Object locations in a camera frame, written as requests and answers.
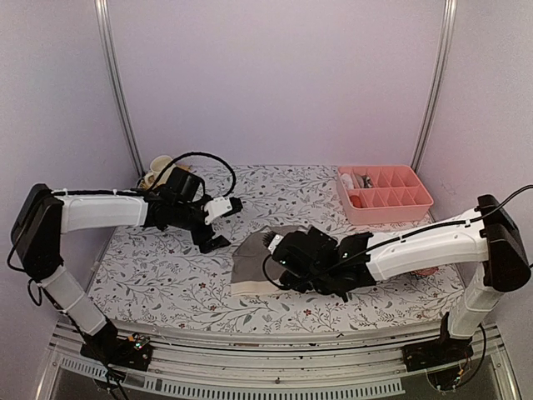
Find red item in tray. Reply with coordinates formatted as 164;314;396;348
349;195;363;208

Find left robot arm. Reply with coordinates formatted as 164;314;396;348
9;170;242;366

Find floral tablecloth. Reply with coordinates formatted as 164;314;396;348
89;166;463;335

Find white item in tray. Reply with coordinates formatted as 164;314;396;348
340;173;355;190

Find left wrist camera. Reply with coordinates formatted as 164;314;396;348
203;197;242;225

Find left aluminium frame post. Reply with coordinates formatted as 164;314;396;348
94;0;144;176

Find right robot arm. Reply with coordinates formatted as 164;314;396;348
263;195;532;372

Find taupe underwear cream waistband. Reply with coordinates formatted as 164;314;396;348
230;225;308;297

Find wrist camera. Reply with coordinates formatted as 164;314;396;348
262;231;284;253
203;197;242;225

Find right aluminium frame post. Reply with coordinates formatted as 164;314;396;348
411;0;458;172

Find red patterned bowl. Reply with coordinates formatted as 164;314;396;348
411;267;439;278

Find woven bamboo coaster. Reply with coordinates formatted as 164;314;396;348
138;164;191;190

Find grey boxer briefs white trim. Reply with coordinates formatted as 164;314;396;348
351;172;376;189

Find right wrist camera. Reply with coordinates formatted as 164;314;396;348
262;231;284;253

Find cream ceramic mug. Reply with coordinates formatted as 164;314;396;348
143;155;172;188

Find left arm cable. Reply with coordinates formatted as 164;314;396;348
152;150;237;201

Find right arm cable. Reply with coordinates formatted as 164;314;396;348
470;184;533;272

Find aluminium frame post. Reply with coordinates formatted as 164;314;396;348
94;0;144;176
411;0;458;172

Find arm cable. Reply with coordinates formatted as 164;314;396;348
470;184;533;272
152;150;237;201

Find pink divided organizer tray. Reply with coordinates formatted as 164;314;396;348
336;165;434;226

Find front aluminium rail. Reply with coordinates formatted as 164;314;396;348
35;320;521;400

